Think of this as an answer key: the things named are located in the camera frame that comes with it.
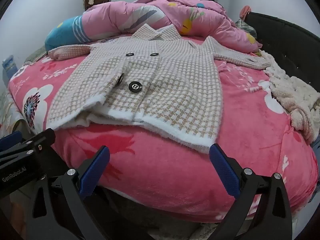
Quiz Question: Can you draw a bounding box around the pink floral bed sheet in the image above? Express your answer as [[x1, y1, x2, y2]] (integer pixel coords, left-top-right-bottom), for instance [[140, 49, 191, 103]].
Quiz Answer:
[[7, 34, 319, 223]]

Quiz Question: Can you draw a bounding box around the green patterned cloth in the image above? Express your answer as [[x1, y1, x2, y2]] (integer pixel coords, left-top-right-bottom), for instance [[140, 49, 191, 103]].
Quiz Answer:
[[24, 45, 48, 63]]

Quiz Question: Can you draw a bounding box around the black headboard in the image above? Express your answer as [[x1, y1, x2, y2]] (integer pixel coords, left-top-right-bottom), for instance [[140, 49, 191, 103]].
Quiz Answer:
[[244, 11, 320, 100]]

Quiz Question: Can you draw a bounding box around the green plaid cloth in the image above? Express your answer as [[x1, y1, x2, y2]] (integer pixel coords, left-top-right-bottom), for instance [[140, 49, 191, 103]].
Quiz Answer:
[[235, 19, 258, 40]]

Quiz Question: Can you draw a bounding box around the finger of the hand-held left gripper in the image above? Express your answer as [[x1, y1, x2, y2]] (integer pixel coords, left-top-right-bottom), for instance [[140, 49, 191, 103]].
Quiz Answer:
[[0, 131, 23, 153], [0, 128, 56, 159]]

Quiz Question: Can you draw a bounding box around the beige floral cloth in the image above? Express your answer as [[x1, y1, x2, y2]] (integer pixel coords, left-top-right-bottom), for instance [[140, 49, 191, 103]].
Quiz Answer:
[[0, 90, 25, 135]]

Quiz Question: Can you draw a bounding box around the cream fleece garment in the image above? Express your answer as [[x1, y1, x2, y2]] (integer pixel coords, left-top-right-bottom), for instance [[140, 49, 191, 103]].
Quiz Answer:
[[260, 50, 320, 143]]

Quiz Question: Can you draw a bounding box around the pink printed quilt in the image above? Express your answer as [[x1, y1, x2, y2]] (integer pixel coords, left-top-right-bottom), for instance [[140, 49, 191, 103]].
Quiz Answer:
[[81, 0, 263, 53]]

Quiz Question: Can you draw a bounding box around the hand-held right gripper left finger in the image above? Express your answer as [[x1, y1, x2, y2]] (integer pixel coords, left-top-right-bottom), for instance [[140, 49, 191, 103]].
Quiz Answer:
[[26, 145, 110, 240]]

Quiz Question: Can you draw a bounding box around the pink cloth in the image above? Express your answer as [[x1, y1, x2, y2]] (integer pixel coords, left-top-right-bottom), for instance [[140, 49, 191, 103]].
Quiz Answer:
[[239, 5, 252, 20]]

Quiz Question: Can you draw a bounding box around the beige checked knit coat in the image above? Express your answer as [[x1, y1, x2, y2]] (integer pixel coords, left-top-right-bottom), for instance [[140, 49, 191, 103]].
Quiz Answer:
[[46, 24, 272, 154]]

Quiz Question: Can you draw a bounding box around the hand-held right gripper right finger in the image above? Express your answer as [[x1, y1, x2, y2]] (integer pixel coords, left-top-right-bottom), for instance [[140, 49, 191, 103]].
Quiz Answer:
[[209, 144, 293, 240]]

